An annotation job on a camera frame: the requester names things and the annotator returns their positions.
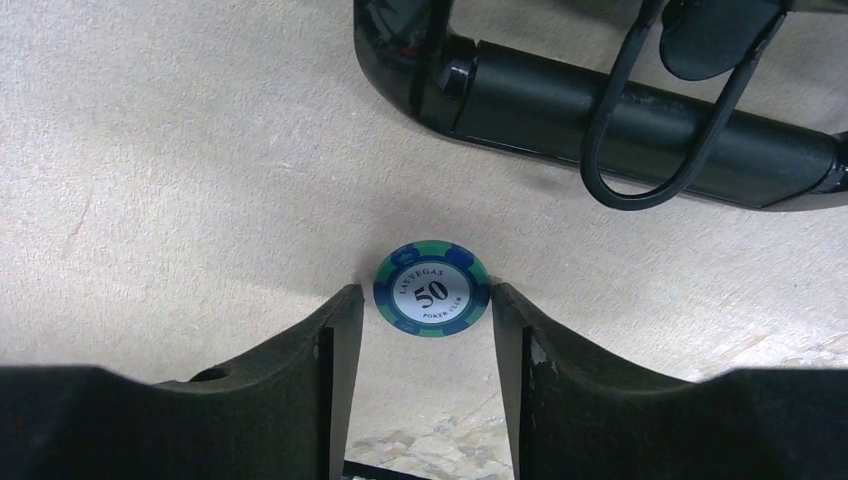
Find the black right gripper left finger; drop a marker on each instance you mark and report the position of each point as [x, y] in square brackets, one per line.
[280, 410]

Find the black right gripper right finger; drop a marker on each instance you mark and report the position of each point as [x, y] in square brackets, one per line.
[575, 410]

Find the green fifty chip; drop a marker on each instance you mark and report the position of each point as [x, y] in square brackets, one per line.
[432, 289]

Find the black poker chip case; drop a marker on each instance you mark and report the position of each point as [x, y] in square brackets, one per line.
[662, 121]

